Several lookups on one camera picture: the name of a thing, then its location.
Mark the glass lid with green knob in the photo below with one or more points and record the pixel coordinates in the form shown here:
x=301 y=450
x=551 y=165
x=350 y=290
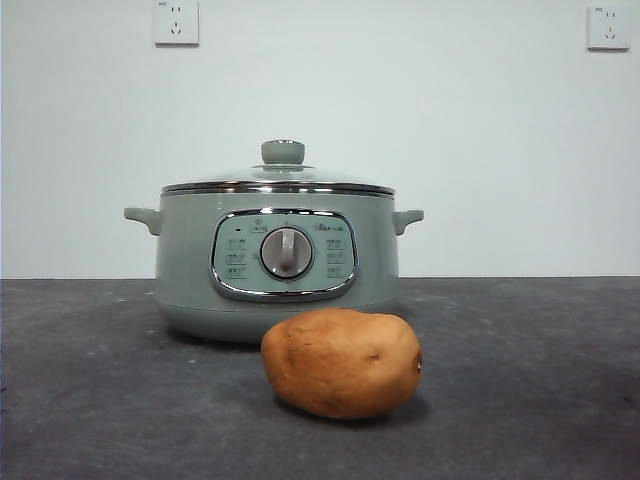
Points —
x=282 y=152

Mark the brown potato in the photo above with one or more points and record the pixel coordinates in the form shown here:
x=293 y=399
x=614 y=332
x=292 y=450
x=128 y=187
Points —
x=340 y=365

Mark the green electric cooking pot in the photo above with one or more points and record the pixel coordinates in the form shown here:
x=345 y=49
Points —
x=185 y=260

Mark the white wall socket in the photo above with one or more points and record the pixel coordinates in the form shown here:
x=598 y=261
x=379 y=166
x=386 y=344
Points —
x=608 y=29
x=176 y=25

